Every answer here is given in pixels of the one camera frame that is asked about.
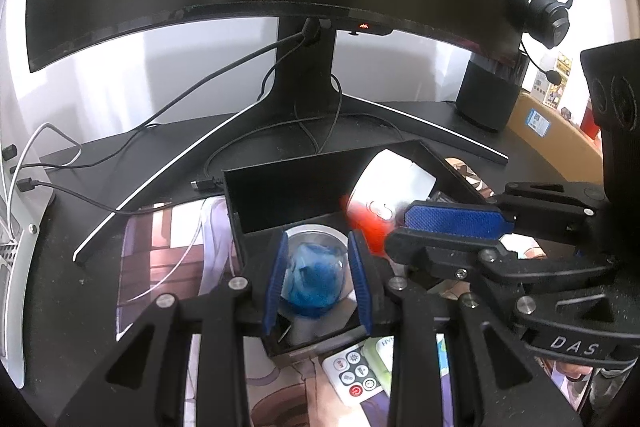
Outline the black monitor cable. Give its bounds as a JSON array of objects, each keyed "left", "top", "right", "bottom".
[{"left": 37, "top": 19, "right": 321, "bottom": 170}]

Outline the brown cardboard box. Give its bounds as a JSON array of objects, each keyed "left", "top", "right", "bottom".
[{"left": 509, "top": 91, "right": 606, "bottom": 180}]

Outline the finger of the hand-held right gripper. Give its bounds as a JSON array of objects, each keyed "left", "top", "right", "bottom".
[
  {"left": 404, "top": 182, "right": 608, "bottom": 250},
  {"left": 385, "top": 229, "right": 621, "bottom": 303}
]

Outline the green packet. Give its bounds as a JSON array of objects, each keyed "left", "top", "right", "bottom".
[{"left": 362, "top": 336, "right": 448, "bottom": 400}]

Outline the blue figure globe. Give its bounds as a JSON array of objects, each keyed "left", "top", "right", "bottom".
[{"left": 282, "top": 243, "right": 348, "bottom": 320}]

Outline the black cylindrical speaker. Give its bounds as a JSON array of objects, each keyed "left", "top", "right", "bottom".
[{"left": 456, "top": 57, "right": 530, "bottom": 131}]

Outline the round silver tin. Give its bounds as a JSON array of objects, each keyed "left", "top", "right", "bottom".
[{"left": 280, "top": 224, "right": 353, "bottom": 268}]

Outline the black cable with plug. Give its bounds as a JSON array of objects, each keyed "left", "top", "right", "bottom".
[{"left": 192, "top": 74, "right": 346, "bottom": 195}]

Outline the stack of red paper cups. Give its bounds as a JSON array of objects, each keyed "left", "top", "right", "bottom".
[{"left": 580, "top": 99, "right": 603, "bottom": 140}]

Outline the white remote control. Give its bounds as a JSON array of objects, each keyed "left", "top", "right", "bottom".
[{"left": 321, "top": 346, "right": 396, "bottom": 406}]

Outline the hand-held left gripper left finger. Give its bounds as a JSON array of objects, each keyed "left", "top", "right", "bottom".
[{"left": 55, "top": 229, "right": 291, "bottom": 427}]

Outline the printed desk mat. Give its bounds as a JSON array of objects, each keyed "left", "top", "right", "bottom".
[{"left": 116, "top": 157, "right": 616, "bottom": 427}]

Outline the white cable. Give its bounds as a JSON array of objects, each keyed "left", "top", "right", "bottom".
[{"left": 0, "top": 122, "right": 83, "bottom": 233}]

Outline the black headset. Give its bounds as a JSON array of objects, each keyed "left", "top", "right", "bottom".
[{"left": 507, "top": 0, "right": 576, "bottom": 85}]

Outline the black computer cable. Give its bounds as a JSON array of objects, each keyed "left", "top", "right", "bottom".
[{"left": 15, "top": 178, "right": 173, "bottom": 214}]

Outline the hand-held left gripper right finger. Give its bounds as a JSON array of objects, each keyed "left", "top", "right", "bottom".
[{"left": 347, "top": 229, "right": 583, "bottom": 427}]

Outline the small printed carton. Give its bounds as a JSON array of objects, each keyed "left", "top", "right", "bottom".
[{"left": 531, "top": 52, "right": 573, "bottom": 108}]

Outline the large white power adapter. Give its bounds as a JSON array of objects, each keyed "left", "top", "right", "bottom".
[{"left": 345, "top": 149, "right": 437, "bottom": 233}]

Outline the black box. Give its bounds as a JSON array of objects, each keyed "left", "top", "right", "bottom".
[{"left": 222, "top": 139, "right": 493, "bottom": 358}]

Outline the white computer case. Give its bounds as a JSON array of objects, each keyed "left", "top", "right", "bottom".
[{"left": 0, "top": 127, "right": 56, "bottom": 388}]

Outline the red object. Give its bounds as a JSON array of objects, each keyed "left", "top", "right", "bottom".
[{"left": 339, "top": 194, "right": 401, "bottom": 258}]

